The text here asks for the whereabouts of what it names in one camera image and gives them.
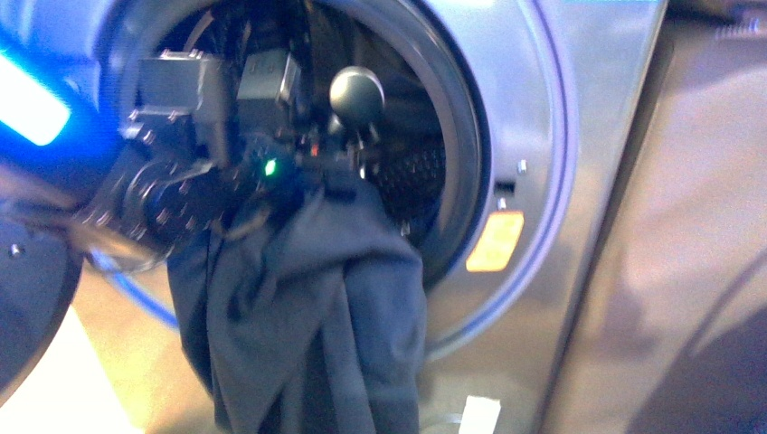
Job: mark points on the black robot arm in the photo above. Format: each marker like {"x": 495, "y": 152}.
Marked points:
{"x": 123, "y": 234}

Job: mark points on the dark navy mesh garment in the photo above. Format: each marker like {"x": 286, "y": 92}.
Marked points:
{"x": 313, "y": 325}

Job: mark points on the washing machine glass door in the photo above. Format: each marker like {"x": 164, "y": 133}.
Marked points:
{"x": 39, "y": 273}

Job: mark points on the grey sofa side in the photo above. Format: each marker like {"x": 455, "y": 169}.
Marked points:
{"x": 669, "y": 335}

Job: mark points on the silver front-load washing machine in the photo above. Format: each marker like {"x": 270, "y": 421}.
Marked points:
{"x": 536, "y": 99}

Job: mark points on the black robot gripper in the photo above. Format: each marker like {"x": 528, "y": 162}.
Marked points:
{"x": 217, "y": 130}

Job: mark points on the stainless steel washer drum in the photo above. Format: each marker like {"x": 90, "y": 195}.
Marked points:
{"x": 405, "y": 152}

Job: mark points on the orange warning sticker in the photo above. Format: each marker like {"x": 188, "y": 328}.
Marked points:
{"x": 497, "y": 242}

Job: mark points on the small white label sticker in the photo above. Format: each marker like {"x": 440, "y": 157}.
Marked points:
{"x": 480, "y": 415}

